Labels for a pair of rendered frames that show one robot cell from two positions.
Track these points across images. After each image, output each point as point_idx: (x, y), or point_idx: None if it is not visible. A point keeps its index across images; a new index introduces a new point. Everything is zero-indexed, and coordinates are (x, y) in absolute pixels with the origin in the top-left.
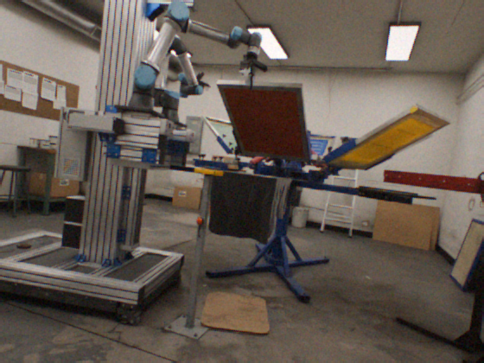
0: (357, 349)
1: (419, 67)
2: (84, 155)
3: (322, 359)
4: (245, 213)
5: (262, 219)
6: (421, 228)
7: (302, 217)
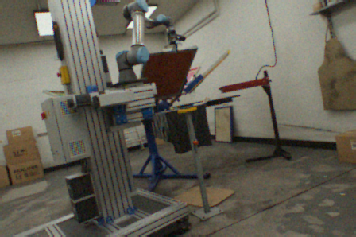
0: (262, 175)
1: None
2: (85, 133)
3: (265, 184)
4: (195, 131)
5: (205, 131)
6: None
7: None
